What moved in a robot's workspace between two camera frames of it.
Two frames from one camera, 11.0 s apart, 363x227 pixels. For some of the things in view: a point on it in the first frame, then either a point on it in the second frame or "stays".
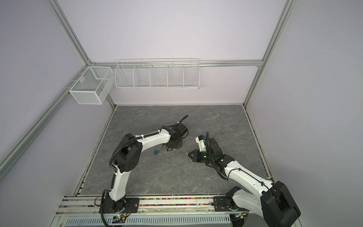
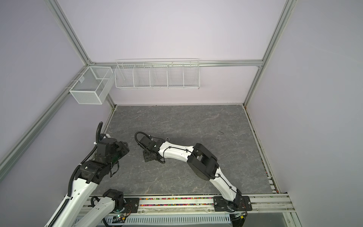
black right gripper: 195,158 to 146,158
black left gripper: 180,145 to 124,148
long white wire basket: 157,74 stays
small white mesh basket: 93,86 stays
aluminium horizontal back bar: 177,63 stays
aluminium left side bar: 10,158 stays
